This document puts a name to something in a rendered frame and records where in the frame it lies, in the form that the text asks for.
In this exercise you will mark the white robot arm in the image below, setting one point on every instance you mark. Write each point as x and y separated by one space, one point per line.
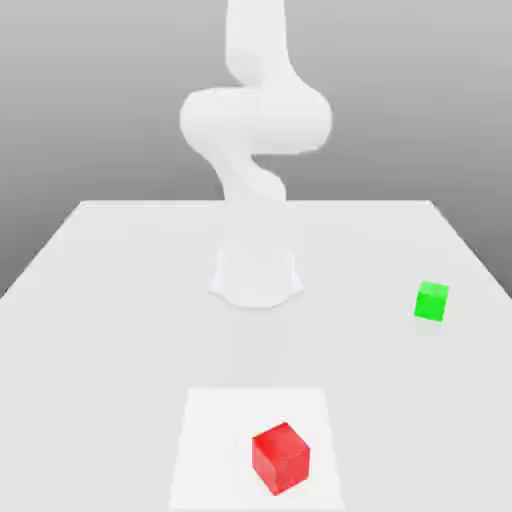
256 120

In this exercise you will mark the small green cube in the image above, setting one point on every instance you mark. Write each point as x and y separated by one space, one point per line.
430 302

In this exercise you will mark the small red cube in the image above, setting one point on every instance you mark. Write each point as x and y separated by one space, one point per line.
280 458

